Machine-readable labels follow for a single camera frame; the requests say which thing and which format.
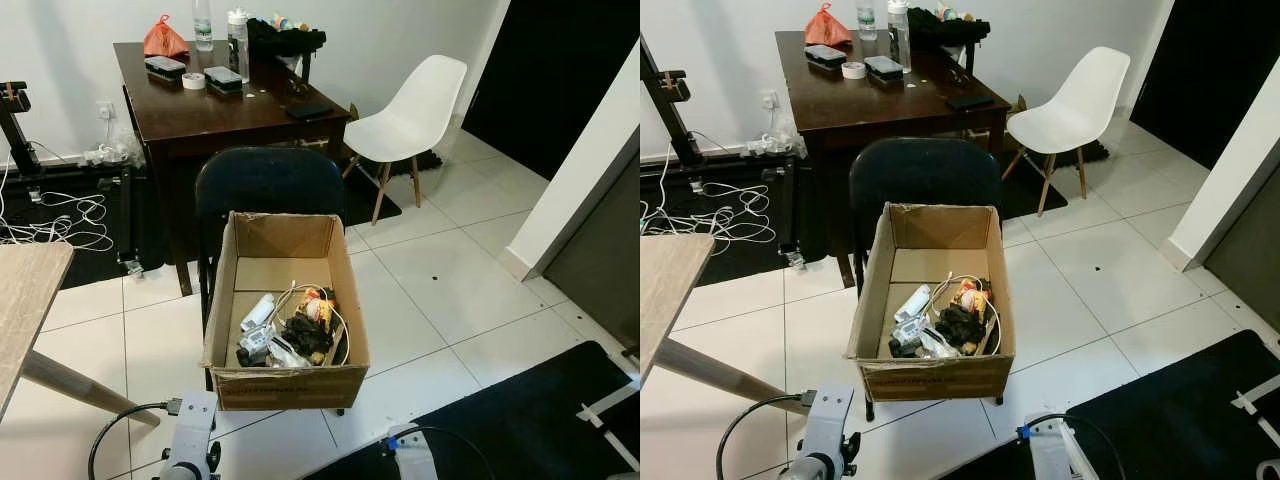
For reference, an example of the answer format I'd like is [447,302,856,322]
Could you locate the grey door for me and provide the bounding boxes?
[1205,190,1280,306]
[545,150,641,351]

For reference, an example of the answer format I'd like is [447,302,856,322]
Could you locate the black mat with white tape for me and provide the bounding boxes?
[940,330,1280,480]
[300,340,641,480]

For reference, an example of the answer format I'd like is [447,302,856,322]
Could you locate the black metal stand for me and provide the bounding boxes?
[640,35,706,166]
[0,80,46,176]

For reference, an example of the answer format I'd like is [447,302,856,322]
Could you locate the black crumpled cloth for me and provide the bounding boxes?
[283,313,336,363]
[935,303,989,353]

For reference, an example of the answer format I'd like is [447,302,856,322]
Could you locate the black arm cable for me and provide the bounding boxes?
[88,398,184,480]
[395,425,496,480]
[1020,412,1131,480]
[715,392,816,480]

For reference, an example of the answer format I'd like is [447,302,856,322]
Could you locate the tall clear white-lidded bottle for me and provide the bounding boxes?
[226,7,251,85]
[888,0,913,74]

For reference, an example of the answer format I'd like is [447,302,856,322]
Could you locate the black floor rug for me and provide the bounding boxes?
[640,155,831,291]
[0,165,166,291]

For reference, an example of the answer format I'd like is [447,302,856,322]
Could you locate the black folding chair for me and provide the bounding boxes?
[848,137,1005,421]
[193,146,351,417]

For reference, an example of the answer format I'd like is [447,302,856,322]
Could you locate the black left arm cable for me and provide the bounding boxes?
[88,398,184,480]
[715,392,816,480]

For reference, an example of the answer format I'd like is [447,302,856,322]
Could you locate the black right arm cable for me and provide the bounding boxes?
[395,425,496,480]
[1020,412,1131,480]

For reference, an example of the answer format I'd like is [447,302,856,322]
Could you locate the tangled white floor cables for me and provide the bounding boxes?
[640,140,779,246]
[0,150,116,253]

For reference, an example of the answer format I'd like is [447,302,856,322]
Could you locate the white shell chair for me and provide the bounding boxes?
[1005,46,1132,218]
[342,54,469,226]

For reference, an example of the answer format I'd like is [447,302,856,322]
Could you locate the orange yellow wrapper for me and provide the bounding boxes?
[300,288,336,323]
[955,278,991,313]

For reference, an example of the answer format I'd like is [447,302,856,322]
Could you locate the white charging cable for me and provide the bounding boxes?
[275,283,351,366]
[925,273,1001,356]

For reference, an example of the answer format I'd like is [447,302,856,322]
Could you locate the black bag pile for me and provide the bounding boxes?
[246,14,328,59]
[908,5,991,51]

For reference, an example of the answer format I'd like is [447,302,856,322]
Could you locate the brown cardboard box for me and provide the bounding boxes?
[202,211,371,412]
[847,203,1017,404]

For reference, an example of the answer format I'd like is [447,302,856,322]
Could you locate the white plastic tube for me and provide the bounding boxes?
[893,284,931,323]
[240,293,277,331]

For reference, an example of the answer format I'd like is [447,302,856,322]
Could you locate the small dark rug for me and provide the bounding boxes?
[340,150,446,226]
[1000,140,1111,221]

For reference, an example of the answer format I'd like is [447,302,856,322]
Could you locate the orange plastic bag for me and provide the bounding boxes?
[143,14,190,58]
[804,3,851,47]

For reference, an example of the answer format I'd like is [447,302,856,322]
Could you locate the dark wooden table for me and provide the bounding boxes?
[113,38,353,297]
[775,28,1013,289]

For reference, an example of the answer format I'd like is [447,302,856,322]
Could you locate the light wood table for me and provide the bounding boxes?
[0,242,161,429]
[640,233,816,416]

